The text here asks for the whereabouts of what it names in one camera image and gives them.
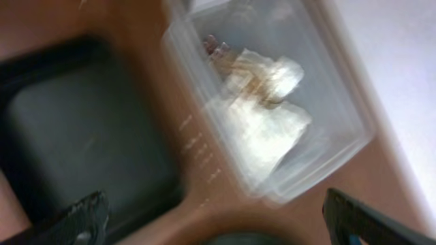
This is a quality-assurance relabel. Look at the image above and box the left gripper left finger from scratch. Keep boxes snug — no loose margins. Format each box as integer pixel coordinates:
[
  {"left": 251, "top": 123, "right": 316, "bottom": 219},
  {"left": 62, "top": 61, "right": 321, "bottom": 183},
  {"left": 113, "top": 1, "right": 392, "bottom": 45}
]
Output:
[{"left": 1, "top": 191, "right": 110, "bottom": 245}]

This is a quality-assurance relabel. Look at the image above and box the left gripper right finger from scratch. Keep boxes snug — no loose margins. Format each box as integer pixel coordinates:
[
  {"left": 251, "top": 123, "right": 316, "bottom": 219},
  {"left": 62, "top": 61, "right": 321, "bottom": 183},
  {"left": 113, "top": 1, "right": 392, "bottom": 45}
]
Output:
[{"left": 322, "top": 188, "right": 435, "bottom": 245}]

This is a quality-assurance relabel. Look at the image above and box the gold snack wrapper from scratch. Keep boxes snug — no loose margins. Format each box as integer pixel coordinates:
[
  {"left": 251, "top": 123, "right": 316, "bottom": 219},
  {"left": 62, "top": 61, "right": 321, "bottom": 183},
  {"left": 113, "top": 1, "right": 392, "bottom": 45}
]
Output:
[{"left": 203, "top": 35, "right": 284, "bottom": 108}]

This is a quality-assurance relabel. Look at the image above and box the white tissue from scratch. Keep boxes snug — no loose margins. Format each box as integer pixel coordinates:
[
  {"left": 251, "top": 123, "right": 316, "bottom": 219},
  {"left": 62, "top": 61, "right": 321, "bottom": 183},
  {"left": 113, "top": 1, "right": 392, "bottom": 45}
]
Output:
[
  {"left": 225, "top": 48, "right": 305, "bottom": 103},
  {"left": 208, "top": 98, "right": 312, "bottom": 186}
]

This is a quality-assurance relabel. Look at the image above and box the clear plastic waste bin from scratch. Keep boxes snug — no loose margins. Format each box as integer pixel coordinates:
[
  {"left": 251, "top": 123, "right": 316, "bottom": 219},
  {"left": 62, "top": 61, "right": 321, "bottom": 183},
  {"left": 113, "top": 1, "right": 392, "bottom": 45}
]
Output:
[{"left": 165, "top": 1, "right": 372, "bottom": 203}]

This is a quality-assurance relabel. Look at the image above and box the black rectangular tray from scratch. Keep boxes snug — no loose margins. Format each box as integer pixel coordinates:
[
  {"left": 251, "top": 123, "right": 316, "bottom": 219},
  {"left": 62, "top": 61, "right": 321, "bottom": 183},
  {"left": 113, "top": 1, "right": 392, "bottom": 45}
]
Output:
[{"left": 1, "top": 36, "right": 184, "bottom": 244}]

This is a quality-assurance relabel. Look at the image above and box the round black serving tray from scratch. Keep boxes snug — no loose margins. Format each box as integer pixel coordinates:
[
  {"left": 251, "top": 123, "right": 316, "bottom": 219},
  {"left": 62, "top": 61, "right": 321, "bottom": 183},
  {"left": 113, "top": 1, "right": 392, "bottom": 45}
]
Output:
[{"left": 202, "top": 232, "right": 289, "bottom": 245}]

